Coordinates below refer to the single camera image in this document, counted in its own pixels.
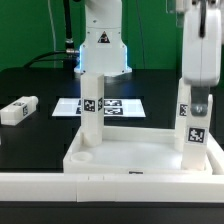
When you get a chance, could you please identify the white desk top tray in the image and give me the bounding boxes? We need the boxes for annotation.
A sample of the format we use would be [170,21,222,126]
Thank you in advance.
[63,126,224,175]

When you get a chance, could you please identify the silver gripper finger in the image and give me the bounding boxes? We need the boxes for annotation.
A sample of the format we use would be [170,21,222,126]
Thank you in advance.
[190,86,210,117]

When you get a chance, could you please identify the black cable horizontal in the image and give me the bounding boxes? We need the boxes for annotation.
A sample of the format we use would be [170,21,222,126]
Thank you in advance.
[24,48,80,69]

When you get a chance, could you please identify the white front fence bar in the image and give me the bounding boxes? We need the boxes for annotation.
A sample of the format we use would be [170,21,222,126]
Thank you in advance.
[0,173,224,203]

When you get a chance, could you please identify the white marker sheet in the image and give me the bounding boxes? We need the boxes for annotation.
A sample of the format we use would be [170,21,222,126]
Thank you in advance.
[52,98,145,118]

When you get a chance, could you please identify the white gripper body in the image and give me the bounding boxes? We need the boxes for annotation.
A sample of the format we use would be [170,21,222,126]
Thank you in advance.
[182,3,222,86]

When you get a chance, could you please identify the thin white cable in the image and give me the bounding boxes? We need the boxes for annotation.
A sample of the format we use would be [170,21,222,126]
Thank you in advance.
[46,0,57,69]

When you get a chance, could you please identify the black cable vertical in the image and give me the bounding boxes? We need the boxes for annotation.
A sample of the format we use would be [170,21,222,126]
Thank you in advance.
[63,0,74,69]

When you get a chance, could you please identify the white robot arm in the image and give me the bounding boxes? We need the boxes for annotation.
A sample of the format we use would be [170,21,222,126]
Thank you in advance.
[75,0,224,117]

